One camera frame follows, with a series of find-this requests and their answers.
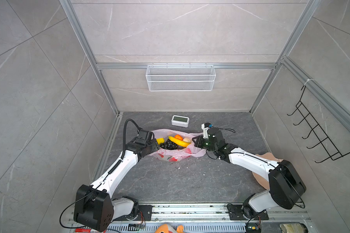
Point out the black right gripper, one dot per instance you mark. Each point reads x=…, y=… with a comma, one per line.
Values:
x=198, y=144

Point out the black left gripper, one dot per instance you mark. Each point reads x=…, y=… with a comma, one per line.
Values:
x=154, y=143

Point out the pink plastic shopping bag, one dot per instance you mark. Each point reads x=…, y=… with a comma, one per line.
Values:
x=180, y=153

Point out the pink wavy plate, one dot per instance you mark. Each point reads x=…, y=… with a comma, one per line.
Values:
x=261, y=180

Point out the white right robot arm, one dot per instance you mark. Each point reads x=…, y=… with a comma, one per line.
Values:
x=285, y=186

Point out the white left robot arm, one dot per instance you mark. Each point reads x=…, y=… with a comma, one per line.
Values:
x=94, y=206

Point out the yellow fake lemon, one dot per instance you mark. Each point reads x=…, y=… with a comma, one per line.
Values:
x=160, y=141

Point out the black fake grapes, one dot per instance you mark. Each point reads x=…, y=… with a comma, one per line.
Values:
x=169, y=145

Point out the yellow fake banana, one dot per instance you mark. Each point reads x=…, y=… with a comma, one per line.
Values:
x=179, y=142

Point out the orange fake orange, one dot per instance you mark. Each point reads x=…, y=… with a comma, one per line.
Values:
x=179, y=137

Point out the white digital clock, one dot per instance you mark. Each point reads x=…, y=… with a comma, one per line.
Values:
x=180, y=121

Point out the orange plush toy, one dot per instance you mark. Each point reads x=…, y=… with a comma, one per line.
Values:
x=166, y=228

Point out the white wire mesh basket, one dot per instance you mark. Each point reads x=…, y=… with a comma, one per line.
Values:
x=180, y=77

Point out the black wire hook rack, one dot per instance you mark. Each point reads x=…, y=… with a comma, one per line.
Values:
x=322, y=138

